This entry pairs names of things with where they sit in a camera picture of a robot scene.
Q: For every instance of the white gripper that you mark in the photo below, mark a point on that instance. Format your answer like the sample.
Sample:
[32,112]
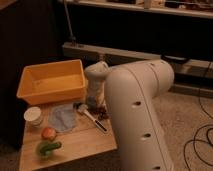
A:
[95,94]

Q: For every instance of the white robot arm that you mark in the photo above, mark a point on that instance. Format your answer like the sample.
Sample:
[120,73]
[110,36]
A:
[129,90]

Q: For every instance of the white paper cup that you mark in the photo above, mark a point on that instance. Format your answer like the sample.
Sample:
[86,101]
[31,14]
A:
[33,116]

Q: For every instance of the dark grape bunch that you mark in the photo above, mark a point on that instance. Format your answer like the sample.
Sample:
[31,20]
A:
[102,113]

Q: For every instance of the orange plastic bin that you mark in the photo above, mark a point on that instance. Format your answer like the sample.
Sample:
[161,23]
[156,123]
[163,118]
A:
[52,82]

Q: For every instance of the blue grey cloth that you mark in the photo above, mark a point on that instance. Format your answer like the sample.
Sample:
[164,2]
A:
[62,118]

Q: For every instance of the wooden table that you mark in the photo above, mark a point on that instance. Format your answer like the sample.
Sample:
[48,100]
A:
[82,141]

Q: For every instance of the red orange apple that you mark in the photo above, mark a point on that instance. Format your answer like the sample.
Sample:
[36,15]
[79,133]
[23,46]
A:
[48,133]

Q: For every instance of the green toy pepper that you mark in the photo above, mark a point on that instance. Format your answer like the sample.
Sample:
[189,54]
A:
[45,148]

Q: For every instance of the black clamp on beam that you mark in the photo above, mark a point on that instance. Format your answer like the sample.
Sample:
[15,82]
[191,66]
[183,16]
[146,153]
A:
[175,59]

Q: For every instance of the grey metal beam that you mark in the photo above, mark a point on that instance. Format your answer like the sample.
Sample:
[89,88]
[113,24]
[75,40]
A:
[116,56]

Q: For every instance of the upper wooden shelf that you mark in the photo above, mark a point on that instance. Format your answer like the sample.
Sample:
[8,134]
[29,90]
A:
[147,6]

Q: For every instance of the white handled scrubbing brush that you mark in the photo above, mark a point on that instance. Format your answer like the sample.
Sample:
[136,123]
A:
[83,109]

